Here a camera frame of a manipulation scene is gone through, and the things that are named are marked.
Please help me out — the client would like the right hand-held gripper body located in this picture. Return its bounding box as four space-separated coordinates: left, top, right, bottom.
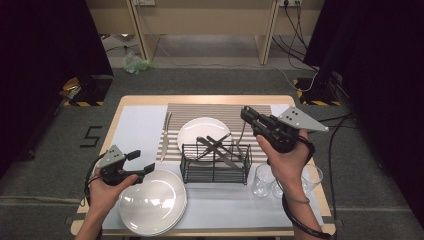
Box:
253 106 329 154

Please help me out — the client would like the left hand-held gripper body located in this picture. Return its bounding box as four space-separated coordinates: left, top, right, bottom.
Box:
96 144 148 187

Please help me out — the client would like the silver fork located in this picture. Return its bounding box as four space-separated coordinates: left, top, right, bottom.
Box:
235 121 248 153

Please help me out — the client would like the silver table knife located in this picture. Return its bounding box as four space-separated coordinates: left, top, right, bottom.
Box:
196 136 242 170
160 111 173 162

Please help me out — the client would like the white round plate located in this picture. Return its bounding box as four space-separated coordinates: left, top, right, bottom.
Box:
177 116 233 161
119 193 188 237
118 168 188 235

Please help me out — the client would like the black wire dish rack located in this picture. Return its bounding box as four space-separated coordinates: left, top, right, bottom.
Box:
179 136 253 185

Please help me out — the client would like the person's left hand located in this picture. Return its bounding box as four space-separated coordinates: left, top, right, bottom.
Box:
87 169 140 222

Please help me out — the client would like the person's right hand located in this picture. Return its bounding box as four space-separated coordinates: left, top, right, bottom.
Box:
255 128 316 195

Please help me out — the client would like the pale blue table mat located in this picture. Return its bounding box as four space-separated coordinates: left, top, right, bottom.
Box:
101 103 324 231

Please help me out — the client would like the brown striped placemat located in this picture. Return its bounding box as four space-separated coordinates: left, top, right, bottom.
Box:
155 103 283 164

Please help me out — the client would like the black stand base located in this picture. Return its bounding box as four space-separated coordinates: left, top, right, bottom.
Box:
293 77 343 107
63 73 114 108

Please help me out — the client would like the light wooden table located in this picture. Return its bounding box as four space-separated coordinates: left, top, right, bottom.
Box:
70 94 337 238

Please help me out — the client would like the thin grey wrist band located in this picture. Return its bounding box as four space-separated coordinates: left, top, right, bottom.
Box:
282 192 311 205

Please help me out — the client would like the yellow white bundle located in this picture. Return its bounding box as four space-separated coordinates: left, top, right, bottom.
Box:
59 77 83 100

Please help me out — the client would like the green plastic bag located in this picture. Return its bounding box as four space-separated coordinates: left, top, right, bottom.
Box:
122 51 156 75

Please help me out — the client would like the black curtain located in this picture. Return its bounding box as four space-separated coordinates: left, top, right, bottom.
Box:
303 0 424 231
0 0 114 178

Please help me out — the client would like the beige wooden desk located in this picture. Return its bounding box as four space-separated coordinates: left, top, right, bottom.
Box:
86 0 134 35
126 0 281 66

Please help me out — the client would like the white cable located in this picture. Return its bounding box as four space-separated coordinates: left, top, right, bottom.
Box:
266 64 319 94

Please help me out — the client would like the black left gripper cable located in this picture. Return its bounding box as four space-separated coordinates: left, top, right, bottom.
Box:
83 156 102 208

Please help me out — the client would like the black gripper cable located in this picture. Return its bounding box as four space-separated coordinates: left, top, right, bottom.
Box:
266 134 334 240
83 156 102 208

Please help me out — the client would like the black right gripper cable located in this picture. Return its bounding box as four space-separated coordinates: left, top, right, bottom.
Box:
266 134 334 240

